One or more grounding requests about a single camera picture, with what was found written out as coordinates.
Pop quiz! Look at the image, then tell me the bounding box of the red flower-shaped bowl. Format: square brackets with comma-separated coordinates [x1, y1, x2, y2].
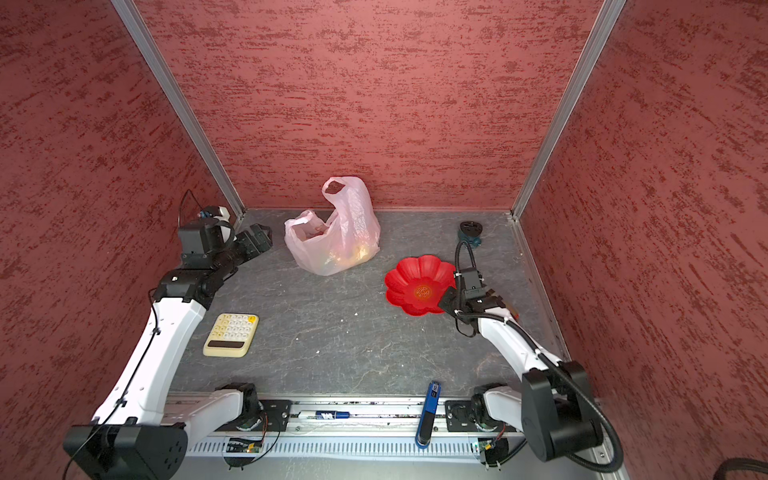
[384, 255, 456, 317]

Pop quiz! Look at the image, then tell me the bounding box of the pink plastic bag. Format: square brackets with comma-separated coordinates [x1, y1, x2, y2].
[284, 176, 381, 276]

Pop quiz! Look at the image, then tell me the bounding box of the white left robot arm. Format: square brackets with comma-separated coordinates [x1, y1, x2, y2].
[63, 216, 273, 479]

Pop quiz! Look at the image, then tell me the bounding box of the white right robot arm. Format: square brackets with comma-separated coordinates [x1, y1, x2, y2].
[440, 268, 623, 472]

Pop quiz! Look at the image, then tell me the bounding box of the cream yellow calculator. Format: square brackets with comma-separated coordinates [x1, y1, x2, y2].
[203, 313, 260, 358]

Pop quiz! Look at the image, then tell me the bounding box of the blue black handheld device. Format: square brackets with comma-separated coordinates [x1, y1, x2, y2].
[415, 381, 442, 449]

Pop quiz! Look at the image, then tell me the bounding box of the blue marker pen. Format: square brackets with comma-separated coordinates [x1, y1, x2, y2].
[298, 410, 351, 421]

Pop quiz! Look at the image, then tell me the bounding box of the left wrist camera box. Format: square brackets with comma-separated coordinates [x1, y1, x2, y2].
[199, 206, 231, 224]

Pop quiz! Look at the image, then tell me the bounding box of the black corrugated cable conduit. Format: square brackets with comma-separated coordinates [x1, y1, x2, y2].
[454, 239, 625, 475]

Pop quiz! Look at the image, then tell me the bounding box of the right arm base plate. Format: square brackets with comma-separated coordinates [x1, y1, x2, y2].
[445, 396, 522, 434]

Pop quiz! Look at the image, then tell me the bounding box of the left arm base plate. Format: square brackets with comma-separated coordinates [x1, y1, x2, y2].
[216, 399, 293, 434]

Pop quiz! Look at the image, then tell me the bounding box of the aluminium front rail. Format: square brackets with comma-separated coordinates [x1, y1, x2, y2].
[122, 394, 607, 439]

